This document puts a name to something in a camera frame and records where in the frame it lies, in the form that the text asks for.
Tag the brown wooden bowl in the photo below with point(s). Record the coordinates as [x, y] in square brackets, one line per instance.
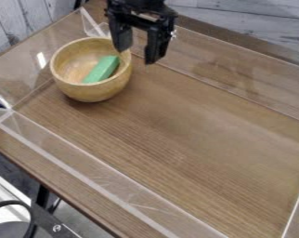
[89, 70]

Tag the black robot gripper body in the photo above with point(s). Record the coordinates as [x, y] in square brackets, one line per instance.
[141, 14]

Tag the clear acrylic tray walls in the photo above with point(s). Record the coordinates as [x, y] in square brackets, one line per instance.
[189, 155]

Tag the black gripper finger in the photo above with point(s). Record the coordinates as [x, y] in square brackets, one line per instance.
[156, 47]
[121, 37]

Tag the green rectangular block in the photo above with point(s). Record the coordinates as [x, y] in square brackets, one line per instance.
[102, 70]

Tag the dark metal floor bracket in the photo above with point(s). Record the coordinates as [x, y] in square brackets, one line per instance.
[45, 222]

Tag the black table leg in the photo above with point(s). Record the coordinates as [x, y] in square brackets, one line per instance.
[42, 197]

